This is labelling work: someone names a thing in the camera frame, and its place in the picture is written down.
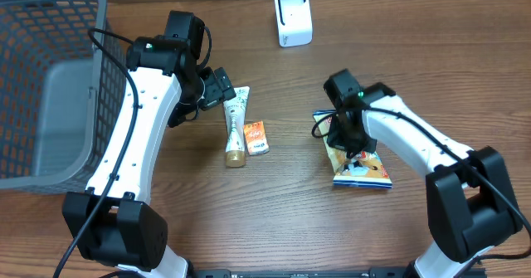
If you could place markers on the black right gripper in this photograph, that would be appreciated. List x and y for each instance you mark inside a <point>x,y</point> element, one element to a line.
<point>335,139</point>

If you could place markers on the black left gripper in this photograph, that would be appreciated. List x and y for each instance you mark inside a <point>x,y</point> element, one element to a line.
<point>219,85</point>

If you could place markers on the white gold cosmetic tube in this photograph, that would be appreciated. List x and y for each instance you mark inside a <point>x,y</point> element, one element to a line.
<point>235,112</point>

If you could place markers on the yellow white snack bag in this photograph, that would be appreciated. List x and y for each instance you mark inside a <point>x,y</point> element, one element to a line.
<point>364,170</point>

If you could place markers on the small orange white packet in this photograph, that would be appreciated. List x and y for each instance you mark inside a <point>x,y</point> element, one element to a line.
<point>256,141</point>

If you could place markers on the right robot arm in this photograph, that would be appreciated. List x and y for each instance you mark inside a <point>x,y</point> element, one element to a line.
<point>471,205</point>

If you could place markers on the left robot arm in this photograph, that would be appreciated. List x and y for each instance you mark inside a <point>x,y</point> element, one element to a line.
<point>168,83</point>

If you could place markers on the white barcode scanner stand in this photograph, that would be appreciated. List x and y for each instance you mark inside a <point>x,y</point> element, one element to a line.
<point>294,22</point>

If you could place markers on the grey plastic shopping basket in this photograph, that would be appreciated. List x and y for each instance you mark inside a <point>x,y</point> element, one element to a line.
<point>61,92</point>

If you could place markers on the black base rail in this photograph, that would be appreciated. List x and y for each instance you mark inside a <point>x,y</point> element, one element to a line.
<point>375,272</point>

